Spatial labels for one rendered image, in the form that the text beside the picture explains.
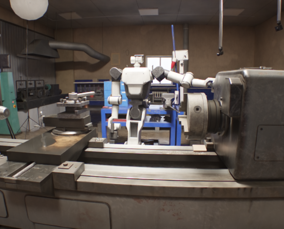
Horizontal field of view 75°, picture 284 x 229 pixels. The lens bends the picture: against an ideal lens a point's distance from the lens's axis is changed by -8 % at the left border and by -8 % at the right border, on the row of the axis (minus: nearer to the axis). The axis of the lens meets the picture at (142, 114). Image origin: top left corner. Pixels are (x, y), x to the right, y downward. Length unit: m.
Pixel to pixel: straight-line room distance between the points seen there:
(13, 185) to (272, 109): 1.15
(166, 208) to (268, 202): 0.48
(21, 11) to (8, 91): 1.80
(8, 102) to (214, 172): 4.87
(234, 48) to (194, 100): 7.74
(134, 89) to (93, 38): 6.96
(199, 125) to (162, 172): 0.29
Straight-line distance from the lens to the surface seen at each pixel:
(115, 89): 2.01
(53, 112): 6.46
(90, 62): 8.66
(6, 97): 5.36
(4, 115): 1.44
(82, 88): 5.60
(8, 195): 1.30
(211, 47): 8.45
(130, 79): 1.90
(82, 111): 1.39
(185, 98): 1.07
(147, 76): 1.88
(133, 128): 1.96
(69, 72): 8.88
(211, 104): 1.07
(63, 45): 6.58
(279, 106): 0.98
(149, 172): 1.02
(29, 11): 4.80
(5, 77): 5.33
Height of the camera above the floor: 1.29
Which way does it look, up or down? 10 degrees down
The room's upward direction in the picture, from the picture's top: straight up
